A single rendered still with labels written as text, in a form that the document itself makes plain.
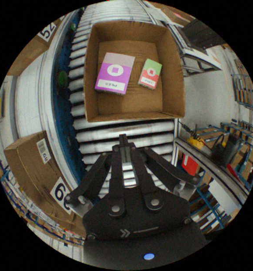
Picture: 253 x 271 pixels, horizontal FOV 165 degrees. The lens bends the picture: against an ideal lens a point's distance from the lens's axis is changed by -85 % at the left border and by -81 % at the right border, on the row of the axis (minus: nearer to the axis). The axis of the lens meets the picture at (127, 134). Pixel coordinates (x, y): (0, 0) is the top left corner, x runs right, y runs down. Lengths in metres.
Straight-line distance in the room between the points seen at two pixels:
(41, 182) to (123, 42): 0.65
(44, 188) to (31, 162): 0.10
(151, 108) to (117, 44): 0.36
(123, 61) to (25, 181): 0.75
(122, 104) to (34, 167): 0.41
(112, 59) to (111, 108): 0.21
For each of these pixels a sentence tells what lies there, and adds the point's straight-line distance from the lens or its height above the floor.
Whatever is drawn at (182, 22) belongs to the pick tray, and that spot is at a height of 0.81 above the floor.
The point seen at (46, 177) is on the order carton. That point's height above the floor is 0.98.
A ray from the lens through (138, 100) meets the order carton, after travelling 0.42.
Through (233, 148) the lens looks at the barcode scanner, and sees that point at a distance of 0.34.
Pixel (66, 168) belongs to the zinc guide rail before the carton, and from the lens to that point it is 0.42.
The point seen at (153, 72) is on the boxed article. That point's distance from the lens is 0.43.
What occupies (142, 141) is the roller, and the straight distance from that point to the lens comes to 0.46.
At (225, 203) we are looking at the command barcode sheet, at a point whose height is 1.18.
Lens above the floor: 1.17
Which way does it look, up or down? 72 degrees down
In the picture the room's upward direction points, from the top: 162 degrees clockwise
